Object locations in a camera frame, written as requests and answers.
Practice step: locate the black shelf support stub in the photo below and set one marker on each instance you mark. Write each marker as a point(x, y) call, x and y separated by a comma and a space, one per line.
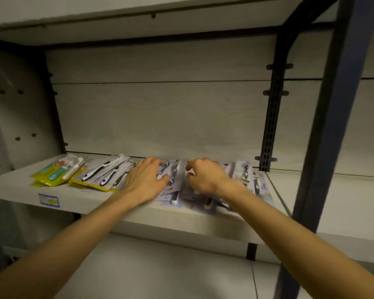
point(251, 251)

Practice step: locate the person's right forearm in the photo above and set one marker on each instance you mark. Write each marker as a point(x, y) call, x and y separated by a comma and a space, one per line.
point(293, 242)

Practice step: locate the black shelf bracket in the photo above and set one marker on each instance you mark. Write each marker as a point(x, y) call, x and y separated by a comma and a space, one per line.
point(308, 10)

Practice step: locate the green label tool packet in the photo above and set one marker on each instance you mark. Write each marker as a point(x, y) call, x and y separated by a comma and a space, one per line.
point(261, 189)
point(243, 172)

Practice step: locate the blue shelf price label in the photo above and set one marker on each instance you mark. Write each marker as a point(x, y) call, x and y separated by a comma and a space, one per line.
point(49, 200)

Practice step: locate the white shelf board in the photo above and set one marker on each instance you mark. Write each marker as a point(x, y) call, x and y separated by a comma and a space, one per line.
point(346, 202)
point(25, 189)
point(127, 15)

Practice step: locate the black slotted shelf upright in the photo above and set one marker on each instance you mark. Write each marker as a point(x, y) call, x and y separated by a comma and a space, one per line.
point(272, 121)

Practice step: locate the yellow packet of teal toothbrushes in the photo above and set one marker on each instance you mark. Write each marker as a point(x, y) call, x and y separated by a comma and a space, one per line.
point(54, 174)

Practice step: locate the person's left hand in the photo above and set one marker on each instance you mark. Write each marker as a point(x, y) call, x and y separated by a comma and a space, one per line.
point(141, 182)

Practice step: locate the dark blue shelf post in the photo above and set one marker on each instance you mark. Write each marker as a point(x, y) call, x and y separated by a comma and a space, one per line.
point(336, 105)

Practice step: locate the person's right fingers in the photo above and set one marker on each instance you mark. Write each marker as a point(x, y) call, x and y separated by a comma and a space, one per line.
point(193, 171)

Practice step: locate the pile of blue toothbrush packets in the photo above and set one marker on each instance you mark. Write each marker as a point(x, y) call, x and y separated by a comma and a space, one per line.
point(179, 186)

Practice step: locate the person's left forearm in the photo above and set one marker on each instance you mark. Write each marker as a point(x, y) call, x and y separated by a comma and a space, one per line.
point(68, 245)

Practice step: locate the person's right hand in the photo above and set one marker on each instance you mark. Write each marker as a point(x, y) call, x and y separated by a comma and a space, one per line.
point(210, 180)

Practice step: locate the white perforated side panel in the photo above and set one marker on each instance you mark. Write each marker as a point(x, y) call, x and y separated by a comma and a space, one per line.
point(18, 115)

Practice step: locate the person's left thumb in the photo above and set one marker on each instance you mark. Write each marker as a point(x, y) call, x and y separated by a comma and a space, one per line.
point(163, 183)

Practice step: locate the yellow packet of white toothbrushes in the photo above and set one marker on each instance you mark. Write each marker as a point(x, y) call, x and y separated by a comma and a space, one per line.
point(104, 174)

